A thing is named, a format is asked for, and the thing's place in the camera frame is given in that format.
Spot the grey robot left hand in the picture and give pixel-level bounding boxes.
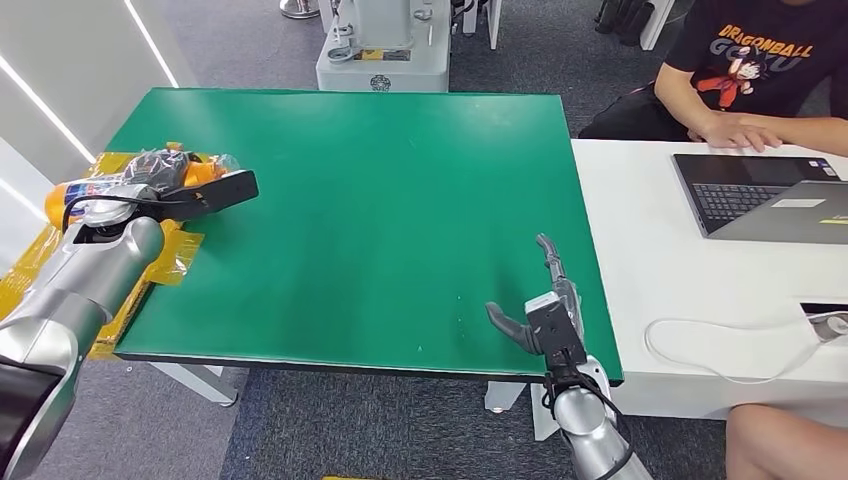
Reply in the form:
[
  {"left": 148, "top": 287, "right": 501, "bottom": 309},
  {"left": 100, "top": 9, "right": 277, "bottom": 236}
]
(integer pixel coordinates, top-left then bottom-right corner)
[{"left": 121, "top": 148, "right": 200, "bottom": 197}]

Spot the grey table foot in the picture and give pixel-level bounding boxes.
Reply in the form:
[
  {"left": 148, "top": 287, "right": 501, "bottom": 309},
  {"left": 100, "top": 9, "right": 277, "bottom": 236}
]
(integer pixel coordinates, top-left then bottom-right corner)
[{"left": 483, "top": 380, "right": 528, "bottom": 415}]

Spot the black open laptop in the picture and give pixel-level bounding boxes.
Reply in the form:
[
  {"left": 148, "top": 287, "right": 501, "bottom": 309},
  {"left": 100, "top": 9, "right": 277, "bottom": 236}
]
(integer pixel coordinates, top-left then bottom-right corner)
[{"left": 670, "top": 153, "right": 844, "bottom": 238}]

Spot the person's bare leg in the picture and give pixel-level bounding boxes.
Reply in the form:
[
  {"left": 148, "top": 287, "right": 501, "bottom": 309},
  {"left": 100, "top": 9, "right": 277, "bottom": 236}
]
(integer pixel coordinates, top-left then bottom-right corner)
[{"left": 723, "top": 404, "right": 848, "bottom": 480}]

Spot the orange bottle with clear cap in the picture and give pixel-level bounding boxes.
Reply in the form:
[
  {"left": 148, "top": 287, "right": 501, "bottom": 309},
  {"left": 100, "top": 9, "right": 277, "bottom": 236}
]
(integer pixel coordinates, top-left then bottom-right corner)
[{"left": 44, "top": 150, "right": 241, "bottom": 232}]

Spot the white furniture leg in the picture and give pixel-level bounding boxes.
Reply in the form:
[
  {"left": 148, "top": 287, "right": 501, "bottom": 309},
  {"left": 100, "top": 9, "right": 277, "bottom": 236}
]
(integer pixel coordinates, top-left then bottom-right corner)
[
  {"left": 461, "top": 0, "right": 503, "bottom": 51},
  {"left": 639, "top": 0, "right": 677, "bottom": 51}
]

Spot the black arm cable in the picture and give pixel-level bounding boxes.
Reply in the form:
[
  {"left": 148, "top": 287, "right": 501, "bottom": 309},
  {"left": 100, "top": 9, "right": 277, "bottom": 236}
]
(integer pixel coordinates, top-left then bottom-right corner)
[
  {"left": 60, "top": 193, "right": 160, "bottom": 233},
  {"left": 541, "top": 360, "right": 637, "bottom": 480}
]

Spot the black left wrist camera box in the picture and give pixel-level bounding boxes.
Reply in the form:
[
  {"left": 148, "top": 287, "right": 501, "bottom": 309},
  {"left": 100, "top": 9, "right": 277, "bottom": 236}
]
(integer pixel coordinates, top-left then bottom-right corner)
[{"left": 142, "top": 169, "right": 260, "bottom": 223}]

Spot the grey machine base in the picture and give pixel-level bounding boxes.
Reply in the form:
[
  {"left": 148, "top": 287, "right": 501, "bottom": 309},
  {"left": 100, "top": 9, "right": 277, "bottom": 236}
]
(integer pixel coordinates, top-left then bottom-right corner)
[{"left": 315, "top": 0, "right": 453, "bottom": 93}]

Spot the black bag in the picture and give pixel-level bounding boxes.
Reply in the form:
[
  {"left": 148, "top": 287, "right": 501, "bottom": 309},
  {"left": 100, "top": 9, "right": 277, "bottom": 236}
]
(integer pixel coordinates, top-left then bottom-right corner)
[{"left": 594, "top": 0, "right": 654, "bottom": 46}]

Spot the yellow taped cardboard box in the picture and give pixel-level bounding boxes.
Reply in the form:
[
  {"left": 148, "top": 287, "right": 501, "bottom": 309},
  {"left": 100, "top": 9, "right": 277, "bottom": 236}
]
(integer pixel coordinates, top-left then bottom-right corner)
[{"left": 0, "top": 140, "right": 223, "bottom": 362}]

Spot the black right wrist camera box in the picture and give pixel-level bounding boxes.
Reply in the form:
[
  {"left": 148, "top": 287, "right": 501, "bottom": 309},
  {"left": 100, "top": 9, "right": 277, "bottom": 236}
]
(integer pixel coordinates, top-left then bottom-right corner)
[{"left": 524, "top": 291, "right": 589, "bottom": 372}]

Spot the white table leg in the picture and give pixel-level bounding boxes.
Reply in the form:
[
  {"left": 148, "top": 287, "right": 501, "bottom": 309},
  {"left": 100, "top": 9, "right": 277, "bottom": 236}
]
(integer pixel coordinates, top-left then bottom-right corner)
[
  {"left": 148, "top": 360, "right": 240, "bottom": 407},
  {"left": 529, "top": 384, "right": 561, "bottom": 442}
]

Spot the black flat device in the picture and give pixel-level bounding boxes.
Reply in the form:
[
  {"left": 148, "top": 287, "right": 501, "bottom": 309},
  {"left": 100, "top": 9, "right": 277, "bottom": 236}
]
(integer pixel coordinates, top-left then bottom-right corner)
[{"left": 800, "top": 302, "right": 848, "bottom": 321}]

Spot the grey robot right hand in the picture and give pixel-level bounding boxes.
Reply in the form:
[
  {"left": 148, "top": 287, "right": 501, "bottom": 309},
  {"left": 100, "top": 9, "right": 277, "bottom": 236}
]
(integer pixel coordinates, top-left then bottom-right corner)
[{"left": 484, "top": 233, "right": 586, "bottom": 356}]

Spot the person's right hand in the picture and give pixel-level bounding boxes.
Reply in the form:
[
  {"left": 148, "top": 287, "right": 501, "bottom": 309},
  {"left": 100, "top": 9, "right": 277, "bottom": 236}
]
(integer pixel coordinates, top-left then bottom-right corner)
[{"left": 687, "top": 111, "right": 784, "bottom": 154}]

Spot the grey closed laptop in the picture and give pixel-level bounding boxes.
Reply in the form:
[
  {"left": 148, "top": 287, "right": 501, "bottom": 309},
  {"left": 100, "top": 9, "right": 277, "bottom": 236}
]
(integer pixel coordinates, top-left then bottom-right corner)
[{"left": 708, "top": 180, "right": 848, "bottom": 246}]

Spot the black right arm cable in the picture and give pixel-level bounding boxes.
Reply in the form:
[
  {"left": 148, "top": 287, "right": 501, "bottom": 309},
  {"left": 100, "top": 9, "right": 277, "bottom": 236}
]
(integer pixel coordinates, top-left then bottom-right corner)
[{"left": 541, "top": 360, "right": 637, "bottom": 480}]

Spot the chrome stand base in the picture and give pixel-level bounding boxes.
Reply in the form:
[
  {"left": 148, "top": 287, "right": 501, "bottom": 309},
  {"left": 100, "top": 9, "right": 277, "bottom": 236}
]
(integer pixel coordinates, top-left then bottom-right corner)
[{"left": 279, "top": 0, "right": 323, "bottom": 20}]

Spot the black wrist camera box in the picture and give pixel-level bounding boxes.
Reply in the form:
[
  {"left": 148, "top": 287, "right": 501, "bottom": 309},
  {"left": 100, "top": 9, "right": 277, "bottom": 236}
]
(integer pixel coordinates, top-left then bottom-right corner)
[
  {"left": 524, "top": 291, "right": 589, "bottom": 372},
  {"left": 142, "top": 169, "right": 260, "bottom": 223}
]

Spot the white cable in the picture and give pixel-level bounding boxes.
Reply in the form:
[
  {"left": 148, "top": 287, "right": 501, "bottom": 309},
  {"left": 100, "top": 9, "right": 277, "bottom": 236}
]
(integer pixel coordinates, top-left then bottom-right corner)
[{"left": 643, "top": 316, "right": 829, "bottom": 386}]

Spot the person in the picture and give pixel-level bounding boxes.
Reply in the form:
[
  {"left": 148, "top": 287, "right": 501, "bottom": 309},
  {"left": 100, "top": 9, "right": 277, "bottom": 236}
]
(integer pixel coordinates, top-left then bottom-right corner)
[{"left": 577, "top": 0, "right": 848, "bottom": 159}]

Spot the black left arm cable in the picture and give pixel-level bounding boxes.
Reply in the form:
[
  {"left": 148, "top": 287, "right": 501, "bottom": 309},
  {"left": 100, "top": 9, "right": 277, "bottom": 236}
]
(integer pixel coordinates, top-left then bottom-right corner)
[{"left": 60, "top": 193, "right": 160, "bottom": 233}]

